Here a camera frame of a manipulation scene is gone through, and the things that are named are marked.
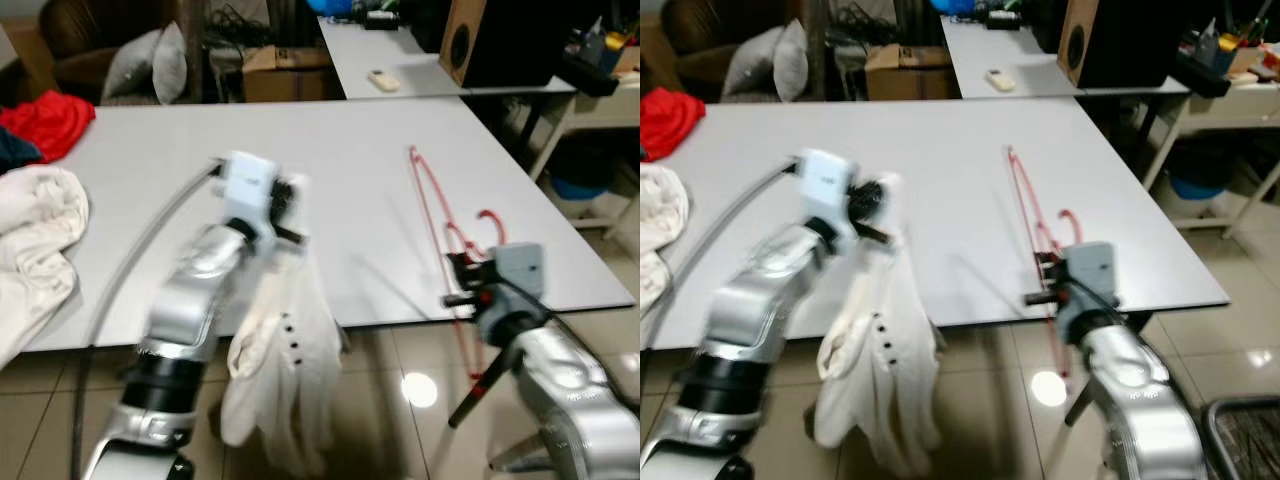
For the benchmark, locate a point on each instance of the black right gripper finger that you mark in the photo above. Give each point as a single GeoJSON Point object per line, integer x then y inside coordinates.
{"type": "Point", "coordinates": [1043, 260]}
{"type": "Point", "coordinates": [460, 261]}
{"type": "Point", "coordinates": [1044, 275]}
{"type": "Point", "coordinates": [463, 276]}

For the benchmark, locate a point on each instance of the red plastic hanger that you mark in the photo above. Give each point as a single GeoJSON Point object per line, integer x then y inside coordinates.
{"type": "Point", "coordinates": [1015, 176]}
{"type": "Point", "coordinates": [419, 176]}

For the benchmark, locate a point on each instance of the white shirt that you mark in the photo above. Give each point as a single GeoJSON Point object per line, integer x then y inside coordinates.
{"type": "Point", "coordinates": [890, 380]}
{"type": "Point", "coordinates": [290, 380]}

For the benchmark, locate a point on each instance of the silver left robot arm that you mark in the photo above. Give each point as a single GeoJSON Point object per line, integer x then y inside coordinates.
{"type": "Point", "coordinates": [760, 300]}
{"type": "Point", "coordinates": [185, 300]}

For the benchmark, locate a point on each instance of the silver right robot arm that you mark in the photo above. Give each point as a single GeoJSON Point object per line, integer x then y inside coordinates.
{"type": "Point", "coordinates": [570, 390]}
{"type": "Point", "coordinates": [1140, 400]}

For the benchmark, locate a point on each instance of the open cardboard box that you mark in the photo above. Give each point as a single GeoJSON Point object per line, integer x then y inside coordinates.
{"type": "Point", "coordinates": [910, 78]}
{"type": "Point", "coordinates": [290, 80]}

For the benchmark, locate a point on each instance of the blue plastic basin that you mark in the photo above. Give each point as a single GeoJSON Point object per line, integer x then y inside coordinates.
{"type": "Point", "coordinates": [1200, 187]}
{"type": "Point", "coordinates": [580, 188]}

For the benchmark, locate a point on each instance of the white remote control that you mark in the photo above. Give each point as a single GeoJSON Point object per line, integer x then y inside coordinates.
{"type": "Point", "coordinates": [384, 81]}
{"type": "Point", "coordinates": [1001, 79]}

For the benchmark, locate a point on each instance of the grey pillow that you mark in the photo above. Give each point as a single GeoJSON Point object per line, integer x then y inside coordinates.
{"type": "Point", "coordinates": [170, 62]}
{"type": "Point", "coordinates": [750, 62]}
{"type": "Point", "coordinates": [130, 65]}
{"type": "Point", "coordinates": [792, 58]}

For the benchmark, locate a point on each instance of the cream soft garment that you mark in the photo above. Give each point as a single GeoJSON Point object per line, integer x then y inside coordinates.
{"type": "Point", "coordinates": [40, 230]}
{"type": "Point", "coordinates": [660, 215]}

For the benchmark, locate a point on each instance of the blue round object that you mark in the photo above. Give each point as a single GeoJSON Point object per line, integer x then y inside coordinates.
{"type": "Point", "coordinates": [952, 5]}
{"type": "Point", "coordinates": [330, 5]}

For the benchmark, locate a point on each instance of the cream side table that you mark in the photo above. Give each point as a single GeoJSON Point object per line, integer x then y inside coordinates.
{"type": "Point", "coordinates": [1240, 100]}
{"type": "Point", "coordinates": [610, 105]}

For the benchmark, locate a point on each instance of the black desk organiser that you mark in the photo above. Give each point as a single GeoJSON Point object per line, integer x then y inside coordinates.
{"type": "Point", "coordinates": [1205, 75]}
{"type": "Point", "coordinates": [590, 75]}

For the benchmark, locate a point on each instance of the wooden black loudspeaker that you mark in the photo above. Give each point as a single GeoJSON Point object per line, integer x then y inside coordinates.
{"type": "Point", "coordinates": [520, 40]}
{"type": "Point", "coordinates": [1130, 40]}

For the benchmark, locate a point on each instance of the brown armchair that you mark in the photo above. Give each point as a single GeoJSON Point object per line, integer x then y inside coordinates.
{"type": "Point", "coordinates": [700, 25]}
{"type": "Point", "coordinates": [80, 30]}

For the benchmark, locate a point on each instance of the dark blue jeans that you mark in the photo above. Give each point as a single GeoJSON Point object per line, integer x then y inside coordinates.
{"type": "Point", "coordinates": [14, 152]}

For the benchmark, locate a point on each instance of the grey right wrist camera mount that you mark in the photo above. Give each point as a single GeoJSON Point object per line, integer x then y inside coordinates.
{"type": "Point", "coordinates": [520, 275]}
{"type": "Point", "coordinates": [1092, 275]}

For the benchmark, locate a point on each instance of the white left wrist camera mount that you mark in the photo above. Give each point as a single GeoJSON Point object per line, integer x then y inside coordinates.
{"type": "Point", "coordinates": [248, 185]}
{"type": "Point", "coordinates": [828, 185]}

